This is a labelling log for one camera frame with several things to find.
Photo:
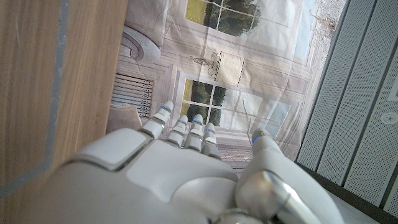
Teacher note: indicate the printed window backdrop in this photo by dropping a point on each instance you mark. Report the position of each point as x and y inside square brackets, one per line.
[224, 62]

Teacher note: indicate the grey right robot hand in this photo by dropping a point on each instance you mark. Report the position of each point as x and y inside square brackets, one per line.
[149, 180]

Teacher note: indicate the round white ceiling fixture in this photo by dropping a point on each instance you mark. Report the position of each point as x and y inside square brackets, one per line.
[389, 118]

